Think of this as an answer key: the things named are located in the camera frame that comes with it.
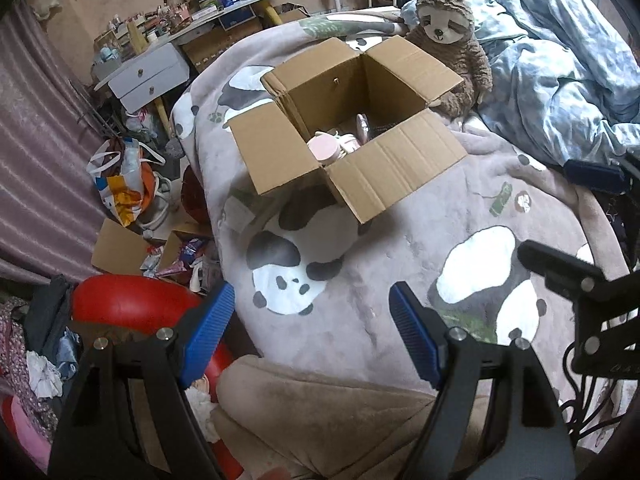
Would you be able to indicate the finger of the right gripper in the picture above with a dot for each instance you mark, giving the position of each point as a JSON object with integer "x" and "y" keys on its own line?
{"x": 603, "y": 178}
{"x": 563, "y": 274}

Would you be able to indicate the white cluttered desk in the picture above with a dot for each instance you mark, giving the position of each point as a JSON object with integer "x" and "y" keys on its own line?
{"x": 239, "y": 13}

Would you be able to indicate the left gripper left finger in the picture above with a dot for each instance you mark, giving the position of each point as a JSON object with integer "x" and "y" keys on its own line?
{"x": 98, "y": 437}

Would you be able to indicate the pink round lidded tin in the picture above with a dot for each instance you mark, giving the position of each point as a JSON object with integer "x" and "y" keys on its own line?
{"x": 363, "y": 131}

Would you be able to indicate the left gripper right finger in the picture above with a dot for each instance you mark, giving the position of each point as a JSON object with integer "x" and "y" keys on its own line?
{"x": 524, "y": 435}

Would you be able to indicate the blue patterned duvet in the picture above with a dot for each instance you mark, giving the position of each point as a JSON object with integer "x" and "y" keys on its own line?
{"x": 565, "y": 85}

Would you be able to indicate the colourful shopping bag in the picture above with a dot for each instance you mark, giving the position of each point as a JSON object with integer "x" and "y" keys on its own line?
{"x": 121, "y": 170}

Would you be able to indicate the red round stool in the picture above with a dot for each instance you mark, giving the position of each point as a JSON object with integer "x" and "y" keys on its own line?
{"x": 145, "y": 305}

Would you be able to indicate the grey two-drawer cabinet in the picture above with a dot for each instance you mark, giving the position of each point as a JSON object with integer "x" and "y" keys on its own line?
{"x": 149, "y": 76}

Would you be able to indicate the pink strawberry cup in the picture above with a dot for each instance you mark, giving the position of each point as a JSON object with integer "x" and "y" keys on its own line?
{"x": 325, "y": 148}

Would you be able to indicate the brown cardboard box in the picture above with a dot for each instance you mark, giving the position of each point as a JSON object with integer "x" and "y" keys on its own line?
{"x": 323, "y": 89}

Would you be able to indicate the loose cardboard piece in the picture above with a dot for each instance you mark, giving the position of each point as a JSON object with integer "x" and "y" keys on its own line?
{"x": 119, "y": 250}

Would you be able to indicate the brown sloth plush toy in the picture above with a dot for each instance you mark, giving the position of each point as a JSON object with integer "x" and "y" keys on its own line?
{"x": 445, "y": 30}

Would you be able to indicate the purple curtain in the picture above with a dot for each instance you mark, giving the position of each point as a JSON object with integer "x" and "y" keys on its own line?
{"x": 51, "y": 213}

